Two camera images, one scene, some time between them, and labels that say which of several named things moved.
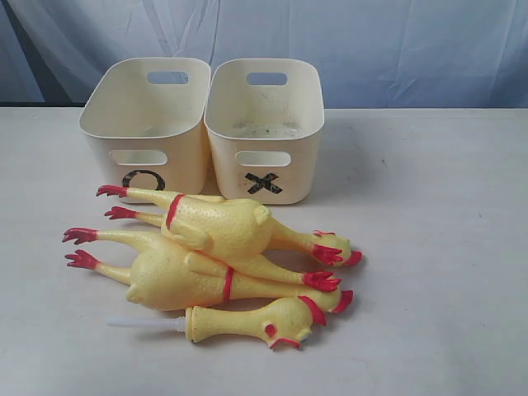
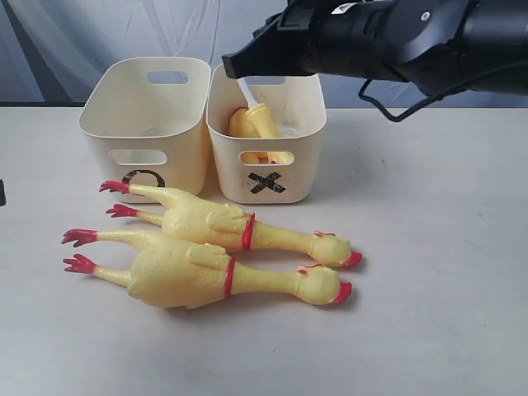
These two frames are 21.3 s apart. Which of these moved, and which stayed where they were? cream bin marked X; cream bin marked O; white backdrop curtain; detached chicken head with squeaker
Moved: detached chicken head with squeaker
Stayed: cream bin marked X; white backdrop curtain; cream bin marked O
